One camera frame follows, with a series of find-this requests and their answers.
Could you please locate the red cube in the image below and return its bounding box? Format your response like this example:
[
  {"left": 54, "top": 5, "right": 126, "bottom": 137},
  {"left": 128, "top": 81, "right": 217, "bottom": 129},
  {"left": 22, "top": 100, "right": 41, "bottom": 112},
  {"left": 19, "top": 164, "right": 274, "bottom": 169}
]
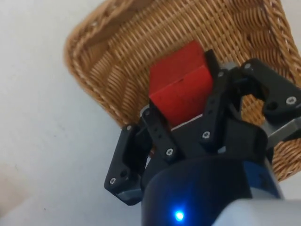
[{"left": 148, "top": 40, "right": 214, "bottom": 127}]

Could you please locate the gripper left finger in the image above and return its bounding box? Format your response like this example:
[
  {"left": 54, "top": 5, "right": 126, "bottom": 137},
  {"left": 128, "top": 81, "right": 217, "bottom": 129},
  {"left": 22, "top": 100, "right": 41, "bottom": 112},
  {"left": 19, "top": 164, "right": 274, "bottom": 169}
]
[{"left": 104, "top": 98, "right": 181, "bottom": 206}]

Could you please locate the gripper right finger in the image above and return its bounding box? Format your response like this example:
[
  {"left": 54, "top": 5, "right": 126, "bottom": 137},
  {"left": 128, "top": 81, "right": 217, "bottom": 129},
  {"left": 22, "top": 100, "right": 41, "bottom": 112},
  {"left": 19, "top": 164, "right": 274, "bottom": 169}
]
[{"left": 198, "top": 48, "right": 301, "bottom": 149}]

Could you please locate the wicker basket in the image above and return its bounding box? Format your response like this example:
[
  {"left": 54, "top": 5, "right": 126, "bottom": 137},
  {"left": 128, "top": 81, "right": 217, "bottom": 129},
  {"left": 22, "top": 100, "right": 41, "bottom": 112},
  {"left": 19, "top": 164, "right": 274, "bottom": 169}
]
[{"left": 63, "top": 0, "right": 301, "bottom": 183}]

